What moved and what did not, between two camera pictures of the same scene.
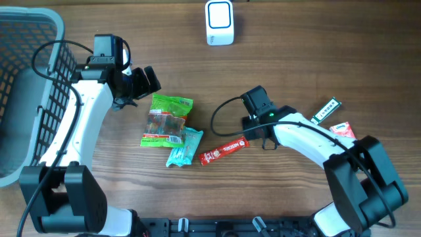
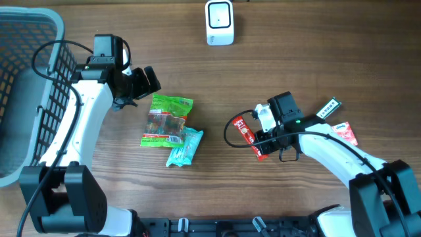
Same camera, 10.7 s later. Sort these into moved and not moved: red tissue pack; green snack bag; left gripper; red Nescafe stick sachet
Moved: red Nescafe stick sachet
Not moved: red tissue pack; green snack bag; left gripper
